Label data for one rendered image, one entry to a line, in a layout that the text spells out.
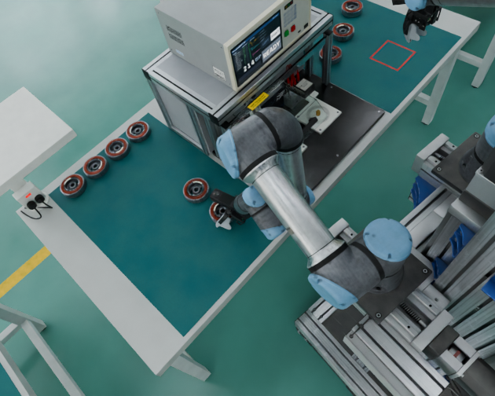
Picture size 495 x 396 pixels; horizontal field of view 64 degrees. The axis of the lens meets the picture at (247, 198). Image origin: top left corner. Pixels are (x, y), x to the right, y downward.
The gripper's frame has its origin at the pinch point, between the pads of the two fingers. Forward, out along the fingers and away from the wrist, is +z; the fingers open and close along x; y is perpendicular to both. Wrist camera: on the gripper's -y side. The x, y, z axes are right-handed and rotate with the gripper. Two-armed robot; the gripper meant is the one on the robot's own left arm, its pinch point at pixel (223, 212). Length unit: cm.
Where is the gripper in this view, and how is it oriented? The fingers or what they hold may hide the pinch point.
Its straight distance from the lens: 164.7
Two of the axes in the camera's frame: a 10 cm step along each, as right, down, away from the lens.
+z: -3.2, 2.4, 9.2
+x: 5.0, -7.8, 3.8
